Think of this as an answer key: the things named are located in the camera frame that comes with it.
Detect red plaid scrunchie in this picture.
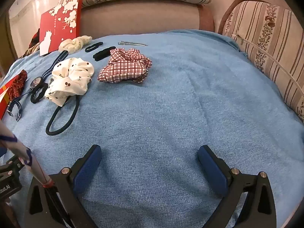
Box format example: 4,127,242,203
97,48,153,84

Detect blue terry blanket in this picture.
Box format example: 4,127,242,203
0,30,304,228

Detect large black elastic hair tie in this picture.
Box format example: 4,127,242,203
46,94,80,137

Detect red polka dot scrunchie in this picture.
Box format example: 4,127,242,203
7,69,28,101

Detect red gift box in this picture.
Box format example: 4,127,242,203
0,78,17,121

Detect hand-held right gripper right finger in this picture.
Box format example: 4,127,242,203
198,144,277,228

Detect blue striped watch strap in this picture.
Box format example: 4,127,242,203
8,49,68,122

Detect black wavy hair tie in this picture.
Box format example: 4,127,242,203
30,83,49,104

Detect cream scrunchie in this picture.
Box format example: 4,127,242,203
59,35,93,53

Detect small black hair tie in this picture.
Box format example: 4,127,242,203
92,47,115,61
85,41,104,52

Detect white cherry print scrunchie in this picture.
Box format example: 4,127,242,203
44,57,94,107

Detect brown sofa backrest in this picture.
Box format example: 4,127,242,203
80,3,215,40

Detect silver hair clip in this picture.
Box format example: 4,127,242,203
118,41,148,47

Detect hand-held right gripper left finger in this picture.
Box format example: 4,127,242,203
24,144,102,228

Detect pile of clothes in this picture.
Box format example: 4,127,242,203
18,28,41,59

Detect red box lid white flowers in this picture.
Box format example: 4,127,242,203
39,0,83,57

